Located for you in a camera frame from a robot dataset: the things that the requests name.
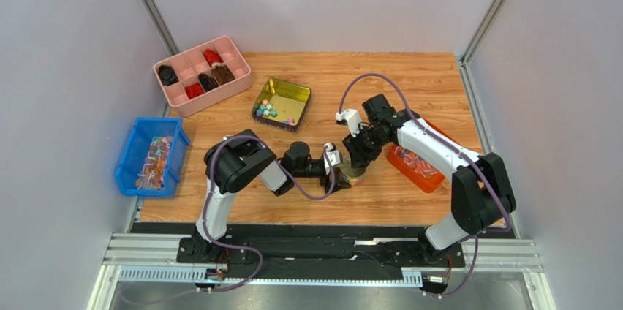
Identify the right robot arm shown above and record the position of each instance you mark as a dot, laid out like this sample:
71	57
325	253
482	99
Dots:
481	193

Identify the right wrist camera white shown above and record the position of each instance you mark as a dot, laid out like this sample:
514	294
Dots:
351	119

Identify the clear plastic cup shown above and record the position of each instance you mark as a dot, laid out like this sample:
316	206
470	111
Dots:
349	181

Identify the pink compartment tray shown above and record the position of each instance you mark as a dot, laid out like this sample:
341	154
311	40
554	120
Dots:
190	63

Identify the right aluminium frame post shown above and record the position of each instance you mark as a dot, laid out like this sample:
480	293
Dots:
483	28

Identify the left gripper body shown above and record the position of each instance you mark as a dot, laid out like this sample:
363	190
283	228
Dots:
325	180

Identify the white round lid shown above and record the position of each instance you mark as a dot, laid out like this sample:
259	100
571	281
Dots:
349	170

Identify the square tin of star candies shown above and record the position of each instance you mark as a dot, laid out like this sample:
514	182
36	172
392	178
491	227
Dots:
282	105

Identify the aluminium frame post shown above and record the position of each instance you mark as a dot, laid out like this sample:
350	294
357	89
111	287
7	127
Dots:
161	27
483	28

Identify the blue plastic bin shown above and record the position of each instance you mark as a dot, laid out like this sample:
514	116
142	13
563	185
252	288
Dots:
153	158

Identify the black chocolate in tray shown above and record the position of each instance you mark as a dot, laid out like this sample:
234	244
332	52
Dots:
167	75

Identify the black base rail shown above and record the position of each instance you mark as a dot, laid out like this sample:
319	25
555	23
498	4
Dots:
308	255

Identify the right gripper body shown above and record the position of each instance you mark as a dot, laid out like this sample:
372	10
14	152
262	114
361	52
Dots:
357	152

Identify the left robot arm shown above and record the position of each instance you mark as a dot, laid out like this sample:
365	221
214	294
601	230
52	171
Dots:
233	164

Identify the left aluminium frame post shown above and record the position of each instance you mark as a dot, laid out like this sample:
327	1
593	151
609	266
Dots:
161	27

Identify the orange tray of candies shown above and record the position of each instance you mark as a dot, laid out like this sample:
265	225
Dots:
424	175

